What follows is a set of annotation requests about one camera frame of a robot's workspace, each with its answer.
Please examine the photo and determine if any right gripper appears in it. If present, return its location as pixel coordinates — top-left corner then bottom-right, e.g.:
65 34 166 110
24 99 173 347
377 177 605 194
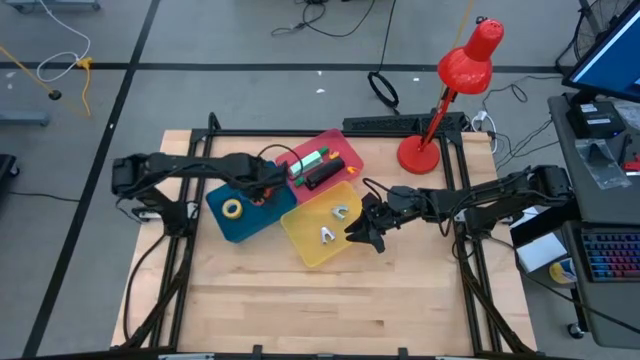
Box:
344 185 429 254

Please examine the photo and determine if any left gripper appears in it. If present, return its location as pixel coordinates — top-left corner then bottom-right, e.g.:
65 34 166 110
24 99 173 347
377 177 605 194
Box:
239 158 289 204

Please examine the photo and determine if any yellow tape roll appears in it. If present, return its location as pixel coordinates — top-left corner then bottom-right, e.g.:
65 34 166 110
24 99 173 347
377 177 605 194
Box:
221 198 245 221

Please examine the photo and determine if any mint green stapler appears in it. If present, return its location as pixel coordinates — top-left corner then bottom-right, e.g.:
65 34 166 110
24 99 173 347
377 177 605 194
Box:
288 150 324 177

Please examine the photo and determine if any black stapler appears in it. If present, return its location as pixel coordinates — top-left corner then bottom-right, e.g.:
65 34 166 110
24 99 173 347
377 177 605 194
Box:
303 158 347 191

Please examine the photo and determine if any blue plastic bin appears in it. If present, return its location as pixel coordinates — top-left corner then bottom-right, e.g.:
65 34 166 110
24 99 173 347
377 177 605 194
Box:
205 162 299 245

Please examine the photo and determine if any yellow translucent plastic bin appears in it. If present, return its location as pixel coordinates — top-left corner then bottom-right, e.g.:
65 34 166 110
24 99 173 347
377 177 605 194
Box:
279 180 377 269

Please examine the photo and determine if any pink plastic bin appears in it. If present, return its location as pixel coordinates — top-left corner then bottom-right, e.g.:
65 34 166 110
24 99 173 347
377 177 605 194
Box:
274 128 365 205

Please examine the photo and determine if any black power strip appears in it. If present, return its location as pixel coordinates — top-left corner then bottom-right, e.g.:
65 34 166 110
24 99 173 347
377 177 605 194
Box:
342 112 466 135

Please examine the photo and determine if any white box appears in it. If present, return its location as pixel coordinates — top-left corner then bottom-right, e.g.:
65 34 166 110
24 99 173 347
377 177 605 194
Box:
514 232 569 274

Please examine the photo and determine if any red desk lamp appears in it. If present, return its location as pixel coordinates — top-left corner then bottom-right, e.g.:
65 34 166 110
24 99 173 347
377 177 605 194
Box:
396 17 505 175

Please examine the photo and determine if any yellow and blue roll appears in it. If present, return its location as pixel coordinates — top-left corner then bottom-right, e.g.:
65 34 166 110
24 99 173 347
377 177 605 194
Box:
548 258 577 285

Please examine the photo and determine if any grey desk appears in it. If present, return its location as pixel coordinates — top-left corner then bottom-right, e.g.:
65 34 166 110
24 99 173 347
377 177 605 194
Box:
547 92 640 350

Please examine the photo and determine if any clear plastic bag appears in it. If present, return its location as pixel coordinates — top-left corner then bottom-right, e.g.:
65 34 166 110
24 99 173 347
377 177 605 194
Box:
574 138 632 190

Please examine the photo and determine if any black mini computer box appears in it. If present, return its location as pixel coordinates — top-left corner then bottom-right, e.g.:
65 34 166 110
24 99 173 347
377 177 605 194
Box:
566 101 626 140

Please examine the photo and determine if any backlit colourful keyboard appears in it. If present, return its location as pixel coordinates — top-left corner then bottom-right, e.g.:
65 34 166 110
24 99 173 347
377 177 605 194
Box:
579 227 640 284

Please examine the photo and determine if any grey furniture base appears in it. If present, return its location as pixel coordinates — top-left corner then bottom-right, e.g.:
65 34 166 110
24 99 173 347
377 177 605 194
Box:
4 0 101 14
0 110 51 127

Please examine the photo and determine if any black caster foot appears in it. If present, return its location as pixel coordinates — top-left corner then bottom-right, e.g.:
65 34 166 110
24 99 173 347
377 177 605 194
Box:
0 153 21 180

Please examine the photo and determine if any computer monitor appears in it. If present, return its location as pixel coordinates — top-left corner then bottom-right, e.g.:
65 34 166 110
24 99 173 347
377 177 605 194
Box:
562 0 640 104

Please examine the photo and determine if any black floor fan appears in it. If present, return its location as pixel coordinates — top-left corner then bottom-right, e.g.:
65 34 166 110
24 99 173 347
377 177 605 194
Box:
554 0 634 76

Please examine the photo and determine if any black aluminium table frame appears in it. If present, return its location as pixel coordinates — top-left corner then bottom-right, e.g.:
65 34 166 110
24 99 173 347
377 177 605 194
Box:
119 112 536 360

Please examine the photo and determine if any coiled black cable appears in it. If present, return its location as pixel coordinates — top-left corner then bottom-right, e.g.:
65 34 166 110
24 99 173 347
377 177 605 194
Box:
367 70 401 114

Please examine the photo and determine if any black floor cable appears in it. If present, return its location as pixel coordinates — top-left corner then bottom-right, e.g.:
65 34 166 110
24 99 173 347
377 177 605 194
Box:
270 0 376 39

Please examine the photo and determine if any yellow hanging cord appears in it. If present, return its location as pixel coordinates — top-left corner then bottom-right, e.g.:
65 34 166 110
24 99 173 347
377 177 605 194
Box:
452 0 476 51

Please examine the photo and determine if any yellow floor cable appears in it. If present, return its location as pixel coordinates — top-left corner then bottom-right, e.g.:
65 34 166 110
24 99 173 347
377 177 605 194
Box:
0 44 95 119

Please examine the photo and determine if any white floor cable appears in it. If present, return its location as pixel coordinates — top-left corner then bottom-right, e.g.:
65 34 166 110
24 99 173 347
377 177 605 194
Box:
35 0 92 84

